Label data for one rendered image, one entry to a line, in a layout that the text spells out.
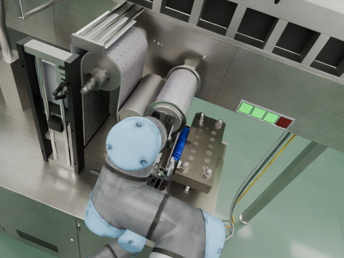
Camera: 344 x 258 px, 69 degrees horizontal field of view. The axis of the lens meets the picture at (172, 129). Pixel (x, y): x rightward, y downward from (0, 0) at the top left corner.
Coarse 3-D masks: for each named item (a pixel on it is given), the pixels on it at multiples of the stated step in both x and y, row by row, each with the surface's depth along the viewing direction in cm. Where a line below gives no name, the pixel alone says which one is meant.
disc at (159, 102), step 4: (160, 100) 84; (164, 100) 83; (152, 104) 86; (156, 104) 85; (160, 104) 85; (164, 104) 84; (168, 104) 84; (172, 104) 83; (176, 108) 84; (180, 108) 84; (180, 112) 84; (184, 116) 85; (184, 120) 86; (184, 124) 88; (180, 128) 89; (172, 132) 92; (176, 132) 91
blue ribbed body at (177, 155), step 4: (184, 128) 118; (184, 132) 115; (188, 132) 118; (180, 136) 113; (184, 136) 114; (180, 140) 112; (184, 140) 113; (176, 144) 111; (180, 144) 109; (176, 148) 108; (180, 148) 108; (176, 152) 106; (180, 152) 107; (176, 156) 105
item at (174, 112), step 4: (156, 108) 85; (160, 108) 84; (164, 108) 84; (168, 108) 83; (172, 108) 84; (168, 112) 85; (172, 112) 84; (176, 112) 84; (176, 116) 85; (180, 116) 85; (176, 120) 86; (180, 120) 86; (176, 124) 87; (180, 124) 87; (176, 128) 89
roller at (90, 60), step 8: (88, 56) 81; (96, 56) 80; (104, 56) 79; (88, 64) 83; (104, 64) 81; (112, 64) 80; (112, 72) 82; (112, 80) 84; (120, 80) 83; (104, 88) 88; (112, 88) 87
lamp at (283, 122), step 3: (282, 117) 111; (279, 120) 113; (282, 120) 112; (285, 120) 112; (288, 120) 112; (291, 120) 111; (276, 123) 114; (279, 123) 114; (282, 123) 114; (285, 123) 113; (288, 123) 113; (282, 126) 115; (285, 126) 114
